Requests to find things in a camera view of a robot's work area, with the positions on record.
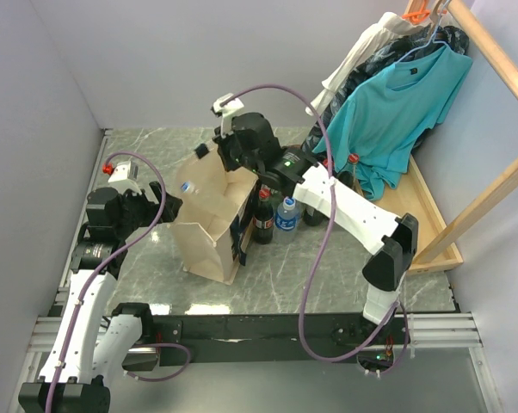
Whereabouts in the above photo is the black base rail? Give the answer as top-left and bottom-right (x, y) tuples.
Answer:
(120, 313), (410, 372)

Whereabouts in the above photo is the clear green-capped glass bottle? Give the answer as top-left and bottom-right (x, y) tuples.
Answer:
(270, 190), (285, 211)

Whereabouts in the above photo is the orange hanger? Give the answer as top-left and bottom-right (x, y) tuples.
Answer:
(402, 0), (431, 24)

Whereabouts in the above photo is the light blue hanger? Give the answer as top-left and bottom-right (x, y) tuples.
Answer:
(396, 0), (451, 64)

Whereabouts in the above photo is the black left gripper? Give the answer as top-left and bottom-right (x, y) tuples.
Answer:
(114, 180), (182, 237)

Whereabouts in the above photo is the white garment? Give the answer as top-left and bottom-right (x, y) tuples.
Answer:
(311, 12), (428, 114)

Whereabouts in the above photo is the dark floral shirt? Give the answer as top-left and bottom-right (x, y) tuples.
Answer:
(299, 24), (471, 156)

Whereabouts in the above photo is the cola bottle red cap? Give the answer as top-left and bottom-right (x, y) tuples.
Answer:
(253, 188), (274, 244)
(338, 153), (363, 196)
(302, 163), (330, 226)

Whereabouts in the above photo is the wooden clothes rack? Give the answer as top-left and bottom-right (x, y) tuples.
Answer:
(382, 1), (518, 274)

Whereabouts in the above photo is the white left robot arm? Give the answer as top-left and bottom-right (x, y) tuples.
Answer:
(18, 181), (182, 412)

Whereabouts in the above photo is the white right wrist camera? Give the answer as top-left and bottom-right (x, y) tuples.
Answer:
(212, 93), (244, 137)

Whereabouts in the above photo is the cola bottle red cap front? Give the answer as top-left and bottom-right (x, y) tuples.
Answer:
(302, 163), (330, 226)

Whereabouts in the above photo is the turquoise t-shirt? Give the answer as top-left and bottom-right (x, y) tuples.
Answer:
(312, 46), (472, 200)

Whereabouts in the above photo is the beige canvas tote bag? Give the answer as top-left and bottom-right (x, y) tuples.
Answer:
(170, 143), (258, 285)

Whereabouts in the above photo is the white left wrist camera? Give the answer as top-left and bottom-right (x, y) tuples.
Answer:
(102, 161), (141, 194)

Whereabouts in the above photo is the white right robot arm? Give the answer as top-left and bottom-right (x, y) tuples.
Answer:
(213, 109), (419, 342)

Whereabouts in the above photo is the Pocari bottle blue cap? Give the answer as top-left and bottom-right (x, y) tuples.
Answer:
(181, 182), (199, 194)
(274, 197), (300, 244)

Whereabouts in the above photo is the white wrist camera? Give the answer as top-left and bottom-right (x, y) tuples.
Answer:
(212, 93), (244, 137)
(102, 161), (141, 194)

